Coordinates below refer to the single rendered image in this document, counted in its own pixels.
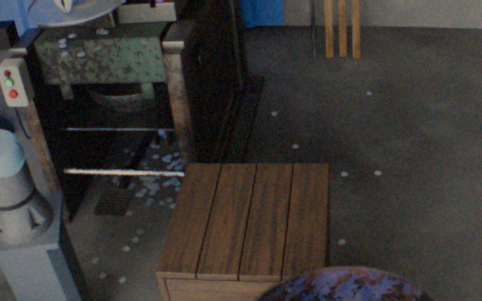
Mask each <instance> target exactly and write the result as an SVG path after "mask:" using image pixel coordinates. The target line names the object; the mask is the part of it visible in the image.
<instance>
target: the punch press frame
mask: <svg viewBox="0 0 482 301"><path fill-rule="evenodd" d="M173 22H174V21H170V22H153V23H123V24H118V25H117V26H116V27H115V28H104V30H107V31H108V33H106V34H100V33H97V30H98V29H102V28H88V29H86V27H85V26H78V27H65V28H45V29H44V30H43V31H42V32H41V34H40V36H39V37H38V38H37V39H36V40H35V41H34V45H35V50H36V53H37V56H38V59H39V61H38V62H39V64H40V68H41V71H42V73H43V76H44V77H43V79H44V82H45V85H59V84H60V88H61V91H62V93H63V99H65V100H73V99H75V98H76V96H77V92H76V89H75V86H74V84H103V83H140V84H141V88H140V89H141V92H142V97H143V98H144V99H155V98H156V96H157V89H156V85H155V83H164V82H167V78H166V74H165V68H164V63H163V58H162V53H163V51H164V49H163V47H162V41H163V40H164V39H165V37H166V35H167V34H168V32H169V30H170V28H171V25H172V24H173ZM74 33H75V34H76V36H75V37H72V38H70V37H69V35H71V34H74ZM144 38H147V39H149V41H148V42H146V43H143V44H141V41H142V40H144ZM60 39H66V42H64V43H59V40H60ZM61 44H66V45H67V46H66V47H64V48H59V45H61ZM97 46H100V47H103V48H102V49H101V50H95V49H94V48H95V47H97ZM63 51H66V52H67V53H68V54H67V55H65V56H62V55H61V54H60V53H61V52H63ZM79 52H84V53H85V55H82V56H78V53H79ZM64 174H93V175H129V176H142V177H168V178H184V173H183V170H159V169H118V168H78V167H65V168H64Z"/></svg>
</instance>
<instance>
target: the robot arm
mask: <svg viewBox="0 0 482 301"><path fill-rule="evenodd" d="M53 1H54V2H55V3H56V4H57V6H58V7H59V8H60V9H61V10H63V11H64V12H69V11H70V9H71V6H72V1H73V0H64V1H63V0H53ZM64 2H65V3H64ZM53 217H54V216H53V213H52V210H51V207H50V203H49V201H48V200H47V199H46V198H45V197H44V195H43V194H42V193H41V192H40V191H39V190H38V189H37V188H36V187H35V184H34V180H33V176H32V174H31V171H30V167H29V165H28V163H27V160H26V157H25V153H24V150H23V148H22V145H21V144H20V141H19V140H18V138H17V137H16V136H15V135H14V134H13V133H12V132H10V131H7V130H0V241H2V242H4V243H8V244H17V245H19V244H23V243H27V242H29V241H30V240H33V239H37V238H38V237H39V236H41V235H42V234H43V233H44V232H46V231H47V229H48V228H49V226H50V224H51V223H52V220H53Z"/></svg>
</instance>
